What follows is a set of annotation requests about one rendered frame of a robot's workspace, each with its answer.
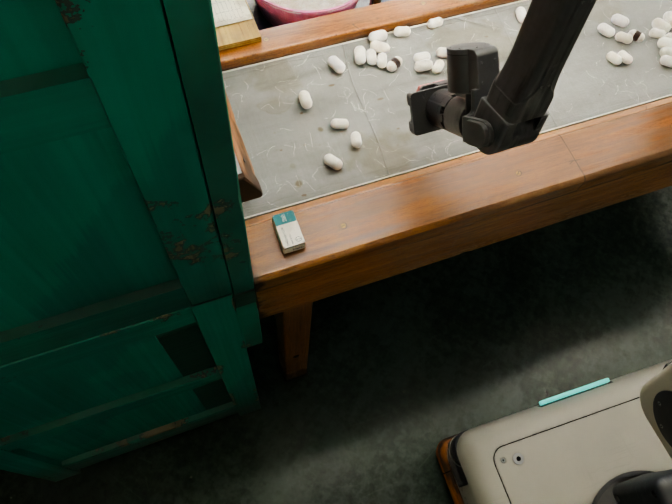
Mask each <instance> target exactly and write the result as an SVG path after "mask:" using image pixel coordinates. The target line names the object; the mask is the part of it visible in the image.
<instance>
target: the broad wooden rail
mask: <svg viewBox="0 0 672 504"><path fill-rule="evenodd" d="M669 186H672V97H668V98H665V99H661V100H658V101H654V102H651V103H647V104H644V105H640V106H637V107H634V108H630V109H627V110H623V111H620V112H616V113H613V114H609V115H606V116H603V117H599V118H596V119H592V120H589V121H585V122H582V123H578V124H575V125H571V126H568V127H565V128H561V129H558V130H554V131H551V132H547V133H544V134H540V135H538V137H537V138H536V140H534V141H533V142H531V143H528V144H525V145H521V146H518V147H515V148H511V149H508V150H505V151H501V152H498V153H494V154H491V155H486V154H484V153H482V152H478V153H475V154H471V155H468V156H464V157H461V158H458V159H454V160H451V161H447V162H444V163H440V164H437V165H433V166H430V167H426V168H423V169H420V170H416V171H413V172H409V173H406V174H402V175H399V176H395V177H392V178H388V179H385V180H382V181H378V182H375V183H371V184H368V185H364V186H361V187H357V188H354V189H351V190H347V191H344V192H340V193H337V194H333V195H330V196H326V197H323V198H319V199H316V200H313V201H309V202H306V203H302V204H299V205H295V206H292V207H288V208H285V209H281V210H278V211H275V212H271V213H268V214H264V215H261V216H257V217H254V218H250V219H247V220H245V225H246V232H247V238H248V245H249V252H250V259H251V267H252V273H253V279H254V289H255V294H256V300H257V301H256V304H257V308H258V313H259V319H262V318H265V317H269V316H272V315H275V314H278V313H281V312H284V311H287V310H290V309H293V308H296V307H299V306H302V305H306V304H309V303H312V302H315V301H318V300H321V299H324V298H327V297H330V296H333V295H336V294H339V293H343V292H346V291H349V290H352V289H355V288H358V287H361V286H364V285H367V284H370V283H373V282H376V281H379V280H383V279H386V278H389V277H392V276H395V275H398V274H401V273H404V272H407V271H410V270H413V269H416V268H420V267H423V266H426V265H429V264H432V263H435V262H438V261H441V260H444V259H447V258H450V257H453V256H456V255H459V254H461V253H463V252H467V251H472V250H475V249H478V248H481V247H484V246H487V245H490V244H493V243H496V242H500V241H503V240H506V239H509V238H512V237H515V236H518V235H521V234H524V233H527V232H530V231H533V230H537V229H540V228H543V227H546V226H549V225H552V224H555V223H558V222H561V221H564V220H567V219H570V218H573V217H577V216H580V215H583V214H586V213H589V212H592V211H595V210H598V209H601V208H604V207H607V206H610V205H613V204H617V203H620V202H623V201H626V200H629V199H632V198H635V197H638V196H641V195H644V194H647V193H650V192H653V191H657V190H660V189H663V188H666V187H669ZM290 210H293V211H294V214H295V216H296V219H297V221H298V224H299V227H300V229H301V232H302V234H303V237H304V240H305V248H303V249H299V250H296V251H293V252H290V253H286V254H284V253H283V251H282V248H281V245H280V242H279V240H278V237H277V234H276V231H275V229H274V226H273V223H272V216H273V215H276V214H280V213H283V212H286V211H290Z"/></svg>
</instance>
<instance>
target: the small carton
mask: <svg viewBox="0 0 672 504"><path fill-rule="evenodd" d="M272 223H273V226H274V229H275V231H276V234H277V237H278V240H279V242H280V245H281V248H282V251H283V253H284V254H286V253H290V252H293V251H296V250H299V249H303V248H305V240H304V237H303V234H302V232H301V229H300V227H299V224H298V221H297V219H296V216H295V214H294V211H293V210H290V211H286V212H283V213H280V214H276V215H273V216H272Z"/></svg>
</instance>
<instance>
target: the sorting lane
mask: <svg viewBox="0 0 672 504"><path fill-rule="evenodd" d="M531 1H532V0H520V1H516V2H512V3H508V4H504V5H499V6H495V7H491V8H487V9H483V10H478V11H474V12H470V13H466V14H462V15H457V16H453V17H449V18H445V19H443V24H442V25H441V26H440V27H436V28H433V29H430V28H429V27H428V26H427V23H424V24H420V25H415V26H411V27H409V28H410V29H411V33H410V35H409V36H402V37H397V36H395V34H394V31H390V32H387V34H388V36H387V39H386V40H385V41H382V42H385V43H387V44H388V45H389V46H390V51H389V53H388V54H386V55H387V63H388V62H389V61H390V60H391V59H392V58H393V57H395V56H399V57H401V58H402V65H401V66H400V67H399V68H398V69H397V70H396V71H394V72H390V71H388V70H387V67H385V68H379V67H378V65H377V63H376V64H375V65H373V66H372V65H369V64H368V62H367V57H366V62H365V63H364V64H362V65H358V64H357V63H356V62H355V59H354V58H355V55H354V49H355V48H356V47H357V46H363V47H364V48H365V50H366V51H367V50H368V49H370V43H371V42H370V41H369V39H368V37H365V38H361V39H357V40H353V41H348V42H344V43H340V44H336V45H332V46H327V47H323V48H319V49H315V50H311V51H306V52H302V53H298V54H294V55H290V56H285V57H281V58H277V59H273V60H269V61H264V62H260V63H256V64H252V65H248V66H244V67H239V68H235V69H231V70H227V71H223V72H222V74H223V81H224V87H225V90H226V93H227V96H228V99H229V102H230V105H231V108H232V111H233V113H234V116H235V121H236V125H237V126H238V128H239V131H240V134H241V137H242V139H243V142H244V145H245V147H246V150H247V153H248V155H249V158H250V161H251V163H252V166H253V168H254V172H255V176H256V178H257V179H258V181H259V184H260V186H261V189H262V193H263V195H262V196H261V197H260V198H256V199H253V200H249V201H246V202H242V207H243V213H244V219H245V220H247V219H250V218H254V217H257V216H261V215H264V214H268V213H271V212H275V211H278V210H281V209H285V208H288V207H292V206H295V205H299V204H302V203H306V202H309V201H313V200H316V199H319V198H323V197H326V196H330V195H333V194H337V193H340V192H344V191H347V190H351V189H354V188H357V187H361V186H364V185H368V184H371V183H375V182H378V181H382V180H385V179H388V178H392V177H395V176H399V175H402V174H406V173H409V172H413V171H416V170H420V169H423V168H426V167H430V166H433V165H437V164H440V163H444V162H447V161H451V160H454V159H458V158H461V157H464V156H468V155H471V154H475V153H478V152H481V151H480V150H479V149H478V148H477V147H474V146H471V145H468V144H467V143H465V142H463V138H461V137H459V136H457V135H455V134H453V133H450V132H448V131H446V130H444V129H441V130H437V131H433V132H430V133H426V134H422V135H419V136H416V135H414V134H412V133H411V132H410V129H409V121H410V120H411V113H410V106H408V103H407V94H408V93H409V92H410V93H412V92H415V91H417V89H418V86H420V85H423V84H427V83H433V82H435V81H439V80H443V79H444V80H447V58H440V57H438V56H437V55H436V50H437V49H438V48H439V47H445V48H447V47H448V46H451V45H455V44H460V43H469V42H486V43H490V45H494V46H496V47H497V49H498V53H499V71H501V69H502V67H503V66H504V64H505V62H506V60H507V58H508V56H509V54H510V51H511V49H512V47H513V45H514V42H515V40H516V37H517V35H518V32H519V30H520V27H521V25H522V23H520V22H519V21H518V20H517V17H516V13H515V11H516V9H517V8H518V7H524V8H525V10H526V13H527V10H528V8H529V5H530V3H531ZM667 11H672V0H597V1H596V3H595V5H594V7H593V9H592V11H591V13H590V15H589V17H588V19H587V21H586V23H585V25H584V27H583V29H582V31H581V33H580V35H579V37H578V39H577V41H576V43H575V45H574V47H573V49H572V51H571V53H570V55H569V57H568V59H567V61H566V63H565V65H564V67H563V69H562V72H561V74H560V76H559V79H558V81H557V84H556V87H555V90H554V97H553V100H552V102H551V104H550V106H549V108H548V109H547V111H546V112H547V113H548V114H549V115H548V117H547V119H546V121H545V123H544V125H543V127H542V129H541V131H540V133H539V135H540V134H544V133H547V132H551V131H554V130H558V129H561V128H565V127H568V126H571V125H575V124H578V123H582V122H585V121H589V120H592V119H596V118H599V117H603V116H606V115H609V114H613V113H616V112H620V111H623V110H627V109H630V108H634V107H637V106H640V105H644V104H647V103H651V102H654V101H658V100H661V99H665V98H668V97H672V68H670V67H667V66H664V65H661V64H660V58H661V56H660V54H659V52H660V49H661V48H659V47H658V46H657V42H658V40H659V39H657V38H653V37H650V36H649V31H650V30H651V29H652V28H653V27H652V21H653V20H654V19H656V18H661V19H663V15H664V13H665V12H667ZM614 14H621V15H623V16H625V17H627V18H628V19H629V24H628V25H627V26H626V27H620V26H618V25H615V24H613V23H612V22H611V18H612V16H613V15H614ZM601 23H606V24H608V25H610V26H611V27H613V28H614V29H615V34H614V36H612V37H610V38H608V37H606V36H604V35H602V34H601V33H599V32H598V30H597V27H598V25H599V24H601ZM632 29H635V30H638V31H640V32H642V33H643V34H644V35H645V38H644V40H643V41H642V42H636V41H633V40H632V42H631V43H629V44H625V43H622V42H619V41H617V40H616V39H615V35H616V34H617V33H618V32H621V31H622V32H625V33H628V32H629V31H630V30H632ZM621 50H624V51H626V52H627V53H628V54H630V55H631V56H632V57H633V61H632V63H631V64H624V63H623V62H622V63H621V64H619V65H614V64H613V63H611V62H610V61H608V60H607V58H606V55H607V53H608V52H610V51H613V52H615V53H617V54H618V52H619V51H621ZM420 52H429V53H430V55H431V58H430V60H431V61H432V62H433V65H434V64H435V62H436V61H437V60H439V59H441V60H443V61H444V67H443V69H442V71H441V72H440V73H439V74H434V73H433V72H432V68H431V69H430V70H428V71H423V72H417V71H416V70H415V69H414V64H415V63H416V62H415V61H414V59H413V57H414V55H415V54H416V53H420ZM330 56H337V57H338V58H339V59H340V60H341V61H342V62H343V63H344V64H345V71H344V72H343V73H336V72H335V71H334V70H333V69H332V68H331V67H330V66H329V65H328V58H329V57H330ZM302 90H306V91H308V92H309V94H310V97H311V100H312V106H311V108H309V109H304V108H303V107H302V106H301V103H300V100H299V93H300V92H301V91H302ZM333 119H347V120H348V122H349V126H348V128H347V129H334V128H332V127H331V121H332V120H333ZM355 131H357V132H359V133H360V135H361V140H362V145H361V147H359V148H354V147H353V146H352V143H351V134H352V133H353V132H355ZM326 154H332V155H334V156H335V157H337V158H339V159H340V160H341V161H342V163H343V166H342V168H341V169H340V170H334V169H332V168H331V167H329V166H328V165H326V164H325V163H324V160H323V159H324V156H325V155H326Z"/></svg>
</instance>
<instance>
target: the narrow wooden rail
mask: <svg viewBox="0 0 672 504"><path fill-rule="evenodd" d="M516 1H520V0H390V1H386V2H381V3H377V4H373V5H368V6H364V7H359V8H355V9H351V10H346V11H342V12H337V13H333V14H329V15H324V16H320V17H316V18H311V19H307V20H302V21H298V22H294V23H289V24H285V25H280V26H276V27H272V28H267V29H263V30H259V32H260V35H261V39H262V40H261V41H260V42H255V43H251V44H247V45H243V46H238V47H234V48H230V49H225V50H221V51H219V55H220V61H221V68H222V72H223V71H227V70H231V69H235V68H239V67H244V66H248V65H252V64H256V63H260V62H264V61H269V60H273V59H277V58H281V57H285V56H290V55H294V54H298V53H302V52H306V51H311V50H315V49H319V48H323V47H327V46H332V45H336V44H340V43H344V42H348V41H353V40H357V39H361V38H365V37H368V36H369V34H370V33H371V32H373V31H377V30H385V31H386V32H390V31H394V29H395V28H396V27H399V26H408V27H411V26H415V25H420V24H424V23H427V22H428V20H429V19H433V18H436V17H441V18H442V19H445V18H449V17H453V16H457V15H462V14H466V13H470V12H474V11H478V10H483V9H487V8H491V7H495V6H499V5H504V4H508V3H512V2H516Z"/></svg>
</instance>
